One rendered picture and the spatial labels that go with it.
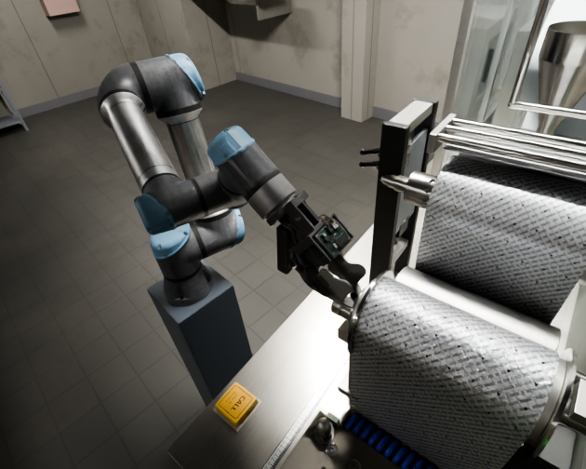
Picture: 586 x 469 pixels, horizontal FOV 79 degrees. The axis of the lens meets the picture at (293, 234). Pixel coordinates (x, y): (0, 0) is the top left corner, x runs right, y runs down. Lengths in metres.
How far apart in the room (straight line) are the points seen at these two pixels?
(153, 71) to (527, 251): 0.83
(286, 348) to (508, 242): 0.60
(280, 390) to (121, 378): 1.42
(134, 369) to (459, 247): 1.88
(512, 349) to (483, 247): 0.19
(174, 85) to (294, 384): 0.77
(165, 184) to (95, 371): 1.77
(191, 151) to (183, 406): 1.38
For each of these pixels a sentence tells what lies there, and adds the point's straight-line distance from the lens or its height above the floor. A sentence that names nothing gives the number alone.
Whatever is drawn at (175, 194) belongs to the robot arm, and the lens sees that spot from 0.66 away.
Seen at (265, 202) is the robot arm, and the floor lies 1.41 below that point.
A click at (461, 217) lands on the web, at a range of 0.65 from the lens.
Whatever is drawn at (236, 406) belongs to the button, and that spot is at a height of 0.92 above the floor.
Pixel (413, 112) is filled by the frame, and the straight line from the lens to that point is 0.80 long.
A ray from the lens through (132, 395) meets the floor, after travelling 2.16.
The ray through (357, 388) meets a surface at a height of 1.12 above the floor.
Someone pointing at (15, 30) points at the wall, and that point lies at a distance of 6.63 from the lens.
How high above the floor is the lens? 1.73
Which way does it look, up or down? 40 degrees down
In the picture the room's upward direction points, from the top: 6 degrees counter-clockwise
